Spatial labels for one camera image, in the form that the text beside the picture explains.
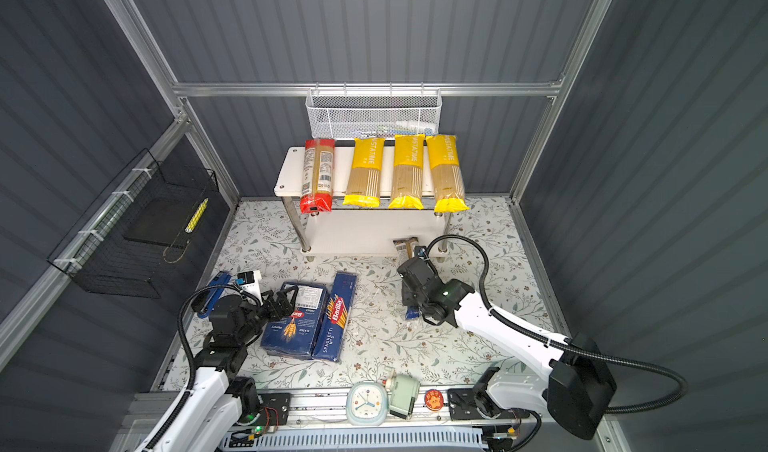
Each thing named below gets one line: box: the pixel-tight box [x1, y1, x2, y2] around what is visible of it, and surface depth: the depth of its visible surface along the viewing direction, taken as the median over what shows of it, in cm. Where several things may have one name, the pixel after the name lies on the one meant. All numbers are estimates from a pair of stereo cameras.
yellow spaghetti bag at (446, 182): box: [426, 134, 470, 213], surface depth 75 cm
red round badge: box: [424, 389, 445, 411], surface depth 77 cm
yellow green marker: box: [185, 197, 209, 233], surface depth 80 cm
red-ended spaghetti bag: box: [300, 139, 335, 214], surface depth 76 cm
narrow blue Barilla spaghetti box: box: [312, 271, 358, 362], surface depth 87 cm
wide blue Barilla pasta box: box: [260, 282, 328, 360], surface depth 82 cm
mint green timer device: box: [386, 374, 421, 420], surface depth 72 cm
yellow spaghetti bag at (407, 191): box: [389, 134, 425, 210], surface depth 78 cm
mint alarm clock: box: [346, 381, 388, 427], surface depth 74 cm
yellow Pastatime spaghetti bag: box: [342, 138, 385, 207], surface depth 78 cm
